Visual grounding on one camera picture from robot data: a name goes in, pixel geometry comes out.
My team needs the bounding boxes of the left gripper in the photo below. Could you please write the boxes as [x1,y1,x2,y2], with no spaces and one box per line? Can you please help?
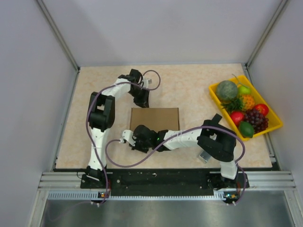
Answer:
[128,87,150,110]

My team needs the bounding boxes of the brown cardboard box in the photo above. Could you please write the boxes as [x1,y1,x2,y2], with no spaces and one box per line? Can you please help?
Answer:
[130,108,179,132]

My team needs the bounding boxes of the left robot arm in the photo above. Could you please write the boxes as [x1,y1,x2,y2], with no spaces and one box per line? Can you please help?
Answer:
[85,69,150,188]

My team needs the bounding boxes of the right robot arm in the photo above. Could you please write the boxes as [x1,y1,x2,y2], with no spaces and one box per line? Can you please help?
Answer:
[124,120,245,189]

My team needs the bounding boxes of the black rectangular bar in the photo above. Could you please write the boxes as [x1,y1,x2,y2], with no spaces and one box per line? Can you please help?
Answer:
[212,113,223,124]

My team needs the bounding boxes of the grey-green melon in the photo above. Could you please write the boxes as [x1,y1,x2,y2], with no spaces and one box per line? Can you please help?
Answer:
[215,80,238,102]

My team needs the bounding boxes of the red apple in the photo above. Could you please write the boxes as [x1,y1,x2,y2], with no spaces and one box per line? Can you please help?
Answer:
[230,111,244,127]
[254,104,269,116]

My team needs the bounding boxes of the green lime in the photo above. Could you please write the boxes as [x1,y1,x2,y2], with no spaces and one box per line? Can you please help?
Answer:
[239,121,254,138]

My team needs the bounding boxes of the green apple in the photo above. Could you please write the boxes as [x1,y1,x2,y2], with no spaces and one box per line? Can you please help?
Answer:
[238,85,251,96]

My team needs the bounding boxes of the orange pineapple toy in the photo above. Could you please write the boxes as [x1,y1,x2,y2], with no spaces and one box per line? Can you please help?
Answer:
[240,95,255,111]

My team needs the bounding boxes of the purple grapes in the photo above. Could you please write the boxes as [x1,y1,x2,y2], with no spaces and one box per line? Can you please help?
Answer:
[244,109,269,134]

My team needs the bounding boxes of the yellow plastic tray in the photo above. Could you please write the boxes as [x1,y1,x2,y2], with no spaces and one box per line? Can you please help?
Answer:
[209,75,283,141]

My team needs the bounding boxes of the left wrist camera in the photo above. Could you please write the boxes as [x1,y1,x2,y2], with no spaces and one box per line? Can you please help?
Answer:
[143,78,152,88]

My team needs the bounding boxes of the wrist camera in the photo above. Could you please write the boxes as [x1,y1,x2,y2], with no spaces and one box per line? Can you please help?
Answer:
[119,130,135,147]
[143,78,152,88]

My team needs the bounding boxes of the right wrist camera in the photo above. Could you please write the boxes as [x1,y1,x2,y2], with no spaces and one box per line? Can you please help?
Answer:
[119,130,135,147]

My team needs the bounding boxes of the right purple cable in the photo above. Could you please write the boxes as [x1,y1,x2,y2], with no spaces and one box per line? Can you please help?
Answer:
[105,125,247,206]

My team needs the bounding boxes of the aluminium rail frame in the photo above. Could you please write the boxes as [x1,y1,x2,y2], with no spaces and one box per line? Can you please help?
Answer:
[38,169,296,202]

